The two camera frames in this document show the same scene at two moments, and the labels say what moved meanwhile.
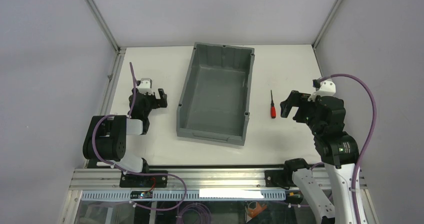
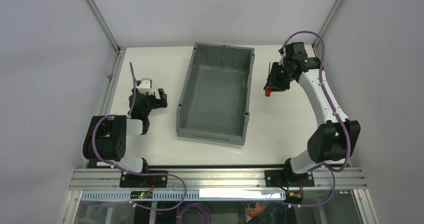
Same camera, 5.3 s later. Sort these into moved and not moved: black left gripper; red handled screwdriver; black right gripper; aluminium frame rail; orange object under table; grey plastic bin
Moved: red handled screwdriver; black right gripper
Not moved: black left gripper; aluminium frame rail; grey plastic bin; orange object under table
